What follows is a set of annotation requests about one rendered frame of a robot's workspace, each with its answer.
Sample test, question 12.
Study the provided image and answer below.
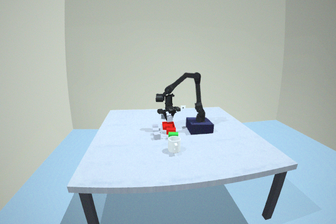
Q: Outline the red tray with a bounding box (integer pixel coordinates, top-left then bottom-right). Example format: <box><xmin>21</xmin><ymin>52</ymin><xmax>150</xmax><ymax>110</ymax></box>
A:
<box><xmin>162</xmin><ymin>122</ymin><xmax>175</xmax><ymax>130</ymax></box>

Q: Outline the white mug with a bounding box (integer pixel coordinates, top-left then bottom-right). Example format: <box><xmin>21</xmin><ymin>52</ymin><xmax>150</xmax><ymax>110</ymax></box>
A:
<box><xmin>168</xmin><ymin>136</ymin><xmax>181</xmax><ymax>153</ymax></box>

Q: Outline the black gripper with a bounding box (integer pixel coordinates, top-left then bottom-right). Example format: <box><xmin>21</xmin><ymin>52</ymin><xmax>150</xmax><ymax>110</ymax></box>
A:
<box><xmin>157</xmin><ymin>102</ymin><xmax>181</xmax><ymax>121</ymax></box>

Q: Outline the red block with white cylindrical pin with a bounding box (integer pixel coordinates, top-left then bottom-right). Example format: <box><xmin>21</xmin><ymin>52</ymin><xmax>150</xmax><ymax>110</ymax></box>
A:
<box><xmin>161</xmin><ymin>127</ymin><xmax>176</xmax><ymax>135</ymax></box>

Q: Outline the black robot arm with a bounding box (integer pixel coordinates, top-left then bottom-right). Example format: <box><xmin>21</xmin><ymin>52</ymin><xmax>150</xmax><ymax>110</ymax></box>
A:
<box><xmin>155</xmin><ymin>72</ymin><xmax>205</xmax><ymax>122</ymax></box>

